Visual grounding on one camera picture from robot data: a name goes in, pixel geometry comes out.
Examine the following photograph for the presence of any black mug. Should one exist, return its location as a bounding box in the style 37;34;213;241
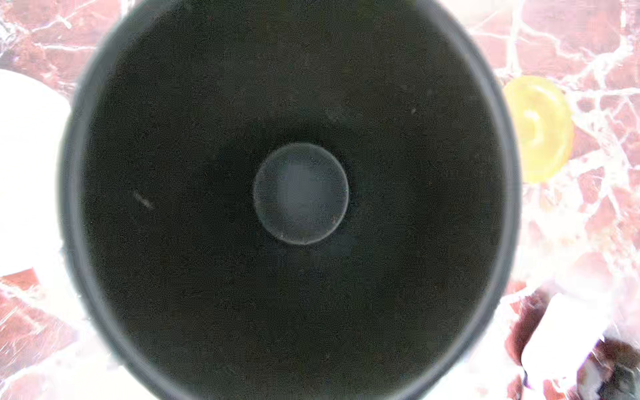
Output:
58;1;522;399

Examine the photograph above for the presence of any purple mug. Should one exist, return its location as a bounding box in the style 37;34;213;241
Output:
1;70;70;275

